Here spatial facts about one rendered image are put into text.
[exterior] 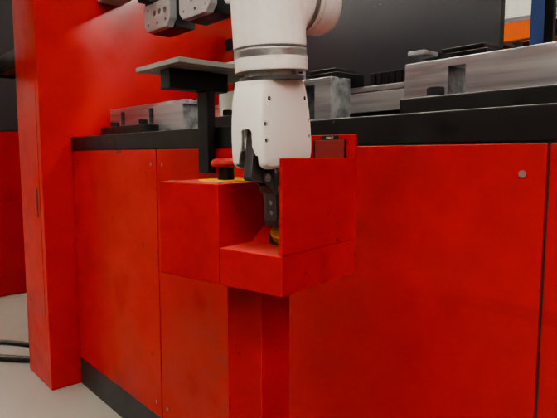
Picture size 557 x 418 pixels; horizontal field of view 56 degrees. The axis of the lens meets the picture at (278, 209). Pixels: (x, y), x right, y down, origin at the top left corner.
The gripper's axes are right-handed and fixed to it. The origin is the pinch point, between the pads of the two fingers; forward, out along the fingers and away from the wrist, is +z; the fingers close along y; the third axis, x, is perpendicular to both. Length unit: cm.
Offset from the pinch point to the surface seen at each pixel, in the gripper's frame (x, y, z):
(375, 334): 0.7, -22.7, 24.3
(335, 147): 2.1, -10.0, -6.7
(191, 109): -73, -56, -15
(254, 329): -3.3, 2.1, 15.3
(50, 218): -130, -41, 18
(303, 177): 5.0, 1.5, -4.2
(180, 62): -40, -22, -22
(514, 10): -93, -478, -96
